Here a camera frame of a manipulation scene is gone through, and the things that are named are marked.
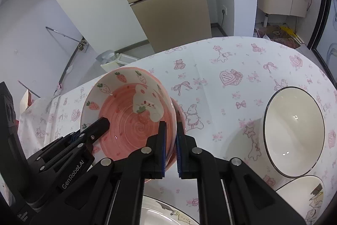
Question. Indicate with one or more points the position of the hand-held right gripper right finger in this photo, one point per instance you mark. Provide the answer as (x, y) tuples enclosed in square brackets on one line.
[(179, 153)]

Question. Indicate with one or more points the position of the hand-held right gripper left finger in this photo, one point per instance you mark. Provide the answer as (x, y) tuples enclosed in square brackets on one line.
[(163, 146)]

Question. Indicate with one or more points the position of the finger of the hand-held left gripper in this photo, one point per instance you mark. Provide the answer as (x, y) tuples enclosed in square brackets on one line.
[(100, 126), (75, 137)]

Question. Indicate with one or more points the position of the pink strawberry bowl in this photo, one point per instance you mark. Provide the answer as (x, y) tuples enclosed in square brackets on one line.
[(126, 114)]

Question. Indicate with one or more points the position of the white cartoon print plate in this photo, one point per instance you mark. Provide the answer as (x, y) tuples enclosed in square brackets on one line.
[(158, 211), (297, 193)]

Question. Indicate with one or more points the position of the white bowl with black rim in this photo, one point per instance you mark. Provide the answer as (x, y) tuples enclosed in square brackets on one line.
[(292, 130)]

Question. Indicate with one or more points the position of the grey trash bin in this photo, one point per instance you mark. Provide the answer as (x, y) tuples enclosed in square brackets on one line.
[(105, 55)]

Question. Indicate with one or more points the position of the white storage box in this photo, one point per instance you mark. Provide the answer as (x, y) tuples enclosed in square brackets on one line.
[(126, 59)]

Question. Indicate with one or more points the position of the white pink printed tablecloth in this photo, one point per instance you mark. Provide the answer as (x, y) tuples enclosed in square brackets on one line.
[(210, 61)]

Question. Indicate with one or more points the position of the metal drying rack pole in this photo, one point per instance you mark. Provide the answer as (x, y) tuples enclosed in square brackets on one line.
[(63, 34)]

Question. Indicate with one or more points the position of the beige refrigerator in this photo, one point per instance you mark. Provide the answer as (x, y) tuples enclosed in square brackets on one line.
[(163, 11)]

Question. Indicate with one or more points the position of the patterned floor mat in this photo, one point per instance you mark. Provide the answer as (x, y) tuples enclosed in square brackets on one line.
[(273, 32)]

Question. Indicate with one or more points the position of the yellow floor mat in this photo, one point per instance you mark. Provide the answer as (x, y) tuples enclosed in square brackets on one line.
[(288, 31)]

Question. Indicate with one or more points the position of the white wall socket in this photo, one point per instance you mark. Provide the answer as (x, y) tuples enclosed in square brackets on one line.
[(224, 11)]

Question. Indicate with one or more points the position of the black door frame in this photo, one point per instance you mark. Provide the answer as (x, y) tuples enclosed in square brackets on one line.
[(320, 19)]

